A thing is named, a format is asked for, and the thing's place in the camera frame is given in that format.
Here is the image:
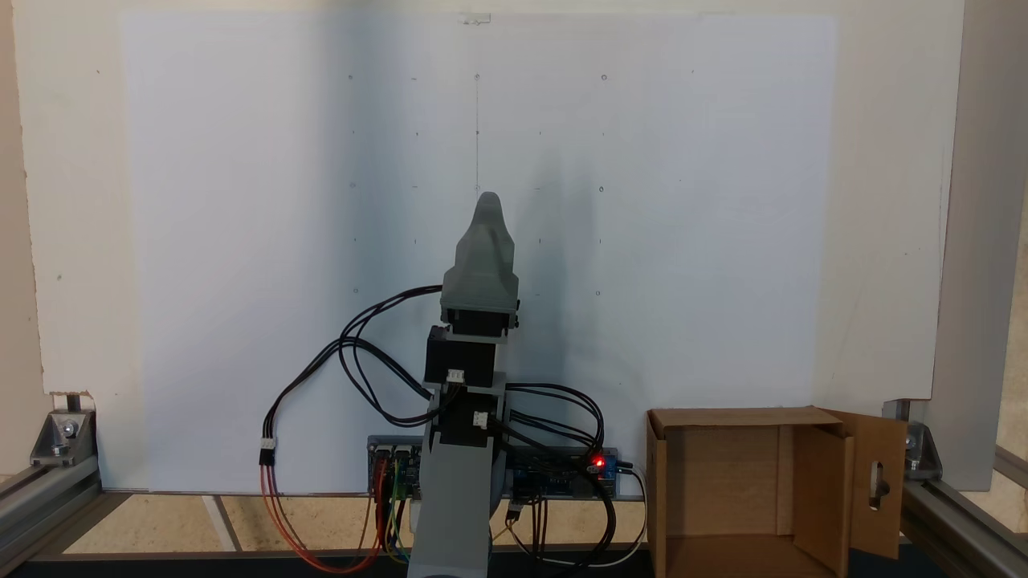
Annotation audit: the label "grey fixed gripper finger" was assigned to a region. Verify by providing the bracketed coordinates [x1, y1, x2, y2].
[443, 192, 520, 279]

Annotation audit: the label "blue circuit board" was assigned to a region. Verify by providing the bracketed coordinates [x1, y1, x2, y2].
[508, 446, 622, 502]

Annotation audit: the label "large white paper sheet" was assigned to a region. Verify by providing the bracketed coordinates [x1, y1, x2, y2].
[120, 11, 841, 493]

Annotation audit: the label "brown cardboard box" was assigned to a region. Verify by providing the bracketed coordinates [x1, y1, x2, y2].
[647, 405, 909, 578]

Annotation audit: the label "circuit board with coloured wires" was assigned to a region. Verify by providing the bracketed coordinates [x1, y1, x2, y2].
[367, 435, 424, 500]

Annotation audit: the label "green wire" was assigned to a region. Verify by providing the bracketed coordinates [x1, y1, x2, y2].
[390, 458, 415, 567]

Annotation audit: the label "black cable with white connector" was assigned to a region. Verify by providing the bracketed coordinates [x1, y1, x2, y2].
[259, 285, 445, 469]

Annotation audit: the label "thin white cable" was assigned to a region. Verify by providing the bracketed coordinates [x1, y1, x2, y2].
[510, 468, 649, 569]

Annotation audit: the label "orange and red wires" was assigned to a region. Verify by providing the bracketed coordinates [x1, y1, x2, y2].
[259, 462, 389, 575]

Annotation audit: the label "aluminium corner bracket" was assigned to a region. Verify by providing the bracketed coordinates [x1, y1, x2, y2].
[883, 399, 943, 482]
[30, 409, 98, 469]

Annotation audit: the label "aluminium frame rail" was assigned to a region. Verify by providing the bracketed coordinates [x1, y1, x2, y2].
[899, 477, 1028, 578]
[0, 462, 104, 576]
[994, 445, 1028, 490]

